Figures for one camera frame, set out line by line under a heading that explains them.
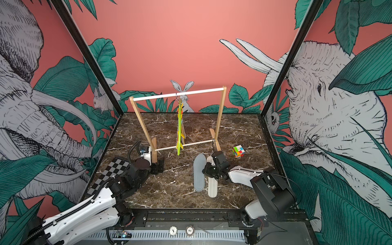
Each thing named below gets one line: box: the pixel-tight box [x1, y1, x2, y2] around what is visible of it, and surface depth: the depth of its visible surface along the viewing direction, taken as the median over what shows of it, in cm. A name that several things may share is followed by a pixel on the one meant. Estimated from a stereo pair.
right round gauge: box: [185, 225, 195, 237], surface depth 67 cm
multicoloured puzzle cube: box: [232, 144, 246, 158], surface depth 97 cm
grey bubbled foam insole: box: [193, 153, 207, 192], surface depth 90 cm
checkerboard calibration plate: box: [86, 157, 131, 196], surface depth 88 cm
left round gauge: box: [168, 225, 178, 236], surface depth 73 cm
